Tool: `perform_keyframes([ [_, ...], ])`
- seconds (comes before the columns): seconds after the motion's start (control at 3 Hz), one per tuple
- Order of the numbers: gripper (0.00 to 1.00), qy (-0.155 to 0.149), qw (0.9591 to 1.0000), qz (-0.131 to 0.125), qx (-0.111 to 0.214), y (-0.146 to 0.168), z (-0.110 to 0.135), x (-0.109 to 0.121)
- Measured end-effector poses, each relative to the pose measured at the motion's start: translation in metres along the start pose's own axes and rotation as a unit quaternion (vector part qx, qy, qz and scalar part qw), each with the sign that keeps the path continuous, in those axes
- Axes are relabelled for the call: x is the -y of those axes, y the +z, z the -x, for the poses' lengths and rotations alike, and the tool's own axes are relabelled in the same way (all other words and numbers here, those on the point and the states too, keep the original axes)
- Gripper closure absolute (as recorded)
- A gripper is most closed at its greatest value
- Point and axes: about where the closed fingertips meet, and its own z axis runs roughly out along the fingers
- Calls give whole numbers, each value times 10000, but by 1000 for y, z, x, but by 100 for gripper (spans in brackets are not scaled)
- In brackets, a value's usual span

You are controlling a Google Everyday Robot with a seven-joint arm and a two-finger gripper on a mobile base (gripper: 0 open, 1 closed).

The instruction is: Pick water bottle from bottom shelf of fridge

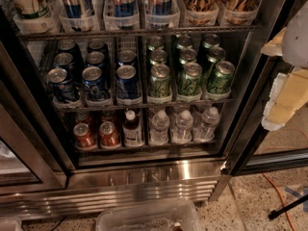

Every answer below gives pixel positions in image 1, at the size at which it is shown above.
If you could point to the green soda can front middle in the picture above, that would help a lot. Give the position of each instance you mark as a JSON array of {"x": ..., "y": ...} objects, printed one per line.
[{"x": 190, "y": 79}]

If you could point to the brown tea bottle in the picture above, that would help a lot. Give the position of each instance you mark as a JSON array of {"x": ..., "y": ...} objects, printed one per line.
[{"x": 132, "y": 130}]

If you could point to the orange soda can front right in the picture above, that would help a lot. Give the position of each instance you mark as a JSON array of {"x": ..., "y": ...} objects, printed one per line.
[{"x": 109, "y": 136}]

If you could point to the blue silver energy drink middle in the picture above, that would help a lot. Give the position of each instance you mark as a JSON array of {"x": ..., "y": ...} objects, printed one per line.
[{"x": 123, "y": 0}]

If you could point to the orange soda can back left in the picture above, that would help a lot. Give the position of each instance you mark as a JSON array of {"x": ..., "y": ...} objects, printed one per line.
[{"x": 83, "y": 117}]

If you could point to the green soda can back centre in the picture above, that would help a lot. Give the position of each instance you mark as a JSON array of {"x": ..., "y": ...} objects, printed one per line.
[{"x": 183, "y": 41}]

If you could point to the blue soda can front left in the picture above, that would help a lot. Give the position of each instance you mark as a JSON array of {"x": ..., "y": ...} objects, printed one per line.
[{"x": 62, "y": 85}]

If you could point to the stainless steel fridge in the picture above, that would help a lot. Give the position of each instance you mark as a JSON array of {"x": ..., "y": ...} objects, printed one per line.
[{"x": 66, "y": 182}]

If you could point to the green soda can middle centre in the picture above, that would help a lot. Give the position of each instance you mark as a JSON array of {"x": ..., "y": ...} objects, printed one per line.
[{"x": 187, "y": 55}]

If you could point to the orange soda can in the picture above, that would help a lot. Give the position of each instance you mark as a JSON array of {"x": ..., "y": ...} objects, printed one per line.
[
  {"x": 83, "y": 117},
  {"x": 85, "y": 140},
  {"x": 109, "y": 136},
  {"x": 108, "y": 115}
]

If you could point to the orange soda can back right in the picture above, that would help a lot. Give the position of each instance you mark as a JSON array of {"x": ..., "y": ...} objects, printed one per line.
[{"x": 108, "y": 115}]

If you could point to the blue soda can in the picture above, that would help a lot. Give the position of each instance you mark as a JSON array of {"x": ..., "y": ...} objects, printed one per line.
[
  {"x": 126, "y": 57},
  {"x": 67, "y": 62},
  {"x": 99, "y": 45},
  {"x": 62, "y": 85},
  {"x": 95, "y": 84},
  {"x": 71, "y": 47},
  {"x": 127, "y": 83},
  {"x": 95, "y": 58}
]

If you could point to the blue soda can middle right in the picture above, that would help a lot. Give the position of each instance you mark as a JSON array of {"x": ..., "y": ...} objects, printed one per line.
[{"x": 126, "y": 57}]

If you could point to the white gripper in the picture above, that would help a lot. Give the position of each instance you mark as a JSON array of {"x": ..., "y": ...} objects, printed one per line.
[{"x": 296, "y": 38}]

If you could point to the green soda can front left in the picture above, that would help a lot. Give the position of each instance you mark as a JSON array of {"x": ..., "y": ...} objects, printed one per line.
[{"x": 159, "y": 81}]

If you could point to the blue soda can back left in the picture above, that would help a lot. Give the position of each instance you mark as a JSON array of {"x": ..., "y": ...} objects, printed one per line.
[{"x": 71, "y": 47}]

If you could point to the orange soda can front left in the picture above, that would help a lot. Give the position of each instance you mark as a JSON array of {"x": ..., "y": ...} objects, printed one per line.
[{"x": 85, "y": 140}]

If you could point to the blue soda can front right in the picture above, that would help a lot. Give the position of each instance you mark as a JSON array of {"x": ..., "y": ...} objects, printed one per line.
[{"x": 127, "y": 83}]

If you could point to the blue silver energy drink left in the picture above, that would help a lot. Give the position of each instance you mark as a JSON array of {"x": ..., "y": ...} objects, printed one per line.
[{"x": 78, "y": 8}]

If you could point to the blue soda can front middle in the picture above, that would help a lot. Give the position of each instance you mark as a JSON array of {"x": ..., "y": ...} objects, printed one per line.
[{"x": 95, "y": 84}]

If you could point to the blue soda can middle left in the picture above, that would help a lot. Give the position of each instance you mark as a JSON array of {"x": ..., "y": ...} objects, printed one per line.
[{"x": 67, "y": 62}]

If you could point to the green soda can back right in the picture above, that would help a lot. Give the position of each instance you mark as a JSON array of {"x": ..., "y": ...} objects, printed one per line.
[{"x": 208, "y": 41}]

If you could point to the blue soda can back centre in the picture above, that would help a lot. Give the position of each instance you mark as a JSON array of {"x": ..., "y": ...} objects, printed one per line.
[{"x": 99, "y": 45}]

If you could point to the green soda can middle left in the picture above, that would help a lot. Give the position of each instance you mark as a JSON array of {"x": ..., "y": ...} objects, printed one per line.
[{"x": 158, "y": 56}]

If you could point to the green soda can front right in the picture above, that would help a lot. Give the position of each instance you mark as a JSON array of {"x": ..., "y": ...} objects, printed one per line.
[{"x": 220, "y": 79}]

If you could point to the green soda can back left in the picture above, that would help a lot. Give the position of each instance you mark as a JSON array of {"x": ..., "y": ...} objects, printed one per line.
[{"x": 155, "y": 43}]

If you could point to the green soda can middle right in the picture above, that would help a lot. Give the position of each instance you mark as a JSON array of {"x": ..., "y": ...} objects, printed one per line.
[{"x": 214, "y": 55}]

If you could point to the clear water bottle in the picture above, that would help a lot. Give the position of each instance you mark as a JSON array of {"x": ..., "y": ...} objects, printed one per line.
[
  {"x": 159, "y": 128},
  {"x": 182, "y": 129},
  {"x": 206, "y": 125}
]

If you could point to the black tripod leg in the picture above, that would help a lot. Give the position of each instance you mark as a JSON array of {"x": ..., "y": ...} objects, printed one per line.
[{"x": 276, "y": 213}]

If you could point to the clear plastic bin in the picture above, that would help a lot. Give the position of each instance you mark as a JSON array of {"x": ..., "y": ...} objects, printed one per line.
[{"x": 162, "y": 215}]

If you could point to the blue soda can middle centre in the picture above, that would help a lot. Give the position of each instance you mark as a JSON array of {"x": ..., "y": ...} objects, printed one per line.
[{"x": 95, "y": 58}]

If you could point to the white patterned can top shelf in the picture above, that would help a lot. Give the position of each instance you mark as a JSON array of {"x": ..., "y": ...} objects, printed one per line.
[{"x": 31, "y": 9}]

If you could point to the green soda can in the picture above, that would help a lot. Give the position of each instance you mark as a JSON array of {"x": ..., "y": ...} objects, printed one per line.
[
  {"x": 159, "y": 81},
  {"x": 187, "y": 55},
  {"x": 214, "y": 55},
  {"x": 208, "y": 41},
  {"x": 190, "y": 79},
  {"x": 220, "y": 79},
  {"x": 158, "y": 56},
  {"x": 183, "y": 41},
  {"x": 155, "y": 43}
]

